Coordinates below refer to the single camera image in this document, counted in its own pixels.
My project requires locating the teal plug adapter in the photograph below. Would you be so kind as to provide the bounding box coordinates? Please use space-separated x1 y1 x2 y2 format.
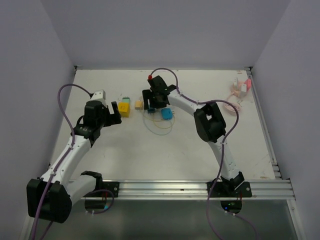
147 107 156 114

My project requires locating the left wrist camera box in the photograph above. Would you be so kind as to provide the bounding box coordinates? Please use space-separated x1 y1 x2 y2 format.
90 89 107 107

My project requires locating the left black base bracket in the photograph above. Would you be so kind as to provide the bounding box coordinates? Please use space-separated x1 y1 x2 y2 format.
84 181 120 198

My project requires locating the yellow cube power socket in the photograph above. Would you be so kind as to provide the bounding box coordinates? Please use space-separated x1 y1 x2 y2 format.
118 102 131 118

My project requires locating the aluminium front rail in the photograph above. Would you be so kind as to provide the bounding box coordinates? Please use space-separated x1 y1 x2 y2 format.
104 179 295 201

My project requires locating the pink power socket cluster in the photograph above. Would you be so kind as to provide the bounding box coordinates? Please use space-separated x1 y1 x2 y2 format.
230 78 252 99

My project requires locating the light teal charging cable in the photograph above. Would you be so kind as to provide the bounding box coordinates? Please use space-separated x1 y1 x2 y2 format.
142 112 176 137

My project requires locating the black base bracket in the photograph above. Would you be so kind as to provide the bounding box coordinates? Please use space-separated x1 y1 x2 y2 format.
84 181 120 198
209 177 253 198

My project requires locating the pale yellow plug adapter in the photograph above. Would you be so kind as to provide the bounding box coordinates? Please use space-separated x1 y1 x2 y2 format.
134 100 144 111

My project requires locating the right black base bracket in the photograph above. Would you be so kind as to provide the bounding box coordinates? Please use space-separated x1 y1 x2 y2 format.
209 177 253 198

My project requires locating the green plug adapter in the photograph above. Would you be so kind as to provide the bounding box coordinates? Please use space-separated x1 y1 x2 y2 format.
121 97 131 104

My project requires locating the yellow charging cable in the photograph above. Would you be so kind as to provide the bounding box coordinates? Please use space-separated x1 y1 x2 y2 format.
143 110 173 131

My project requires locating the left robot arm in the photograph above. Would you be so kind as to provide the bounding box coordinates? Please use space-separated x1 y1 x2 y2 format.
26 100 122 223

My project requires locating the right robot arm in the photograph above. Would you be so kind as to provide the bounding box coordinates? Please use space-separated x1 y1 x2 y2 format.
142 75 245 197

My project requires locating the blue plug adapter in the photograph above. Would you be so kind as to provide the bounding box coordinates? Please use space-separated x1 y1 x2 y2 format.
160 108 174 121

